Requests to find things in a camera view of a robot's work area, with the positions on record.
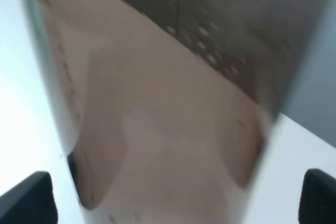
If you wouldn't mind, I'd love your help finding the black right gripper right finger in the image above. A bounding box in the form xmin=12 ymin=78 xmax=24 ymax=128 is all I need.
xmin=298 ymin=168 xmax=335 ymax=224

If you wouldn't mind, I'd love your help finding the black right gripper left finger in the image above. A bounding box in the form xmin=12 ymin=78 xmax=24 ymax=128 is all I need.
xmin=1 ymin=171 xmax=58 ymax=223

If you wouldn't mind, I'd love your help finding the smoky transparent water bottle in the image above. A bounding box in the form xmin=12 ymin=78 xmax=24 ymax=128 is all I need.
xmin=24 ymin=0 xmax=327 ymax=223

